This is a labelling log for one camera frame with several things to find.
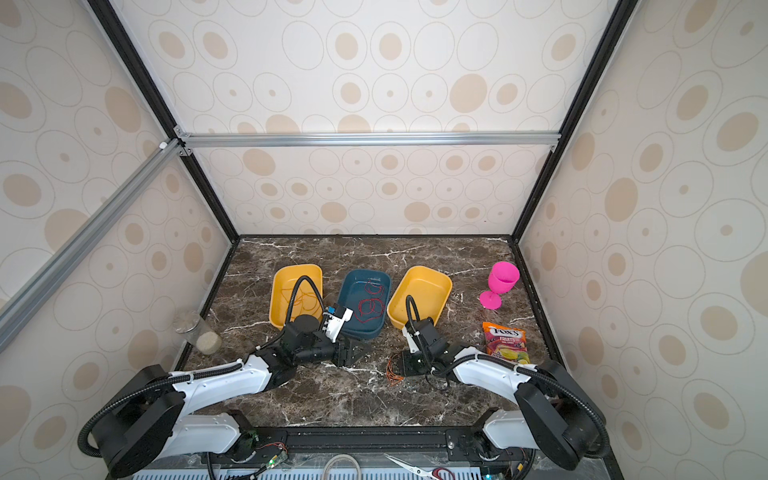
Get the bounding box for orange cable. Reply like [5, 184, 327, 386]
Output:
[385, 352, 409, 385]

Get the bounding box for red cable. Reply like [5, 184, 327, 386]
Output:
[355, 280, 386, 322]

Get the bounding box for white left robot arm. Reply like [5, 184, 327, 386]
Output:
[77, 314, 371, 478]

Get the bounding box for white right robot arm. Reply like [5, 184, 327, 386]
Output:
[395, 320, 611, 471]

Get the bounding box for left yellow plastic bin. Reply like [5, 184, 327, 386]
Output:
[269, 264, 323, 330]

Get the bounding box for yellow plastic bin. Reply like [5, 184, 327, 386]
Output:
[269, 264, 323, 330]
[387, 266, 453, 330]

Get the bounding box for right yellow plastic bin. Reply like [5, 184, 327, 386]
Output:
[387, 266, 453, 330]

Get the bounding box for orange candy bag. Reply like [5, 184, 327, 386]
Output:
[482, 322, 530, 364]

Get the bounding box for teal plastic bin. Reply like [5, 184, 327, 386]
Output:
[337, 269, 391, 340]

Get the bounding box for pink plastic goblet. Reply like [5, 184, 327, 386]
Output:
[479, 261, 520, 310]

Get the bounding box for clear jar with powder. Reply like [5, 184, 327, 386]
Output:
[172, 311, 222, 355]

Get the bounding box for horizontal aluminium bar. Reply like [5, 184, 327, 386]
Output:
[181, 131, 560, 148]

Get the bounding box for diagonal aluminium bar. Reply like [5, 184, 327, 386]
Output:
[1, 139, 182, 350]

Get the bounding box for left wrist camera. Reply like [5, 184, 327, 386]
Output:
[321, 303, 354, 343]

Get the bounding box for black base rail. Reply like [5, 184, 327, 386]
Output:
[225, 426, 534, 467]

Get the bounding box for scissors with red handle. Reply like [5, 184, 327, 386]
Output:
[384, 454, 456, 480]

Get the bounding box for white looped cable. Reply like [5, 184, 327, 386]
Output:
[321, 453, 362, 480]

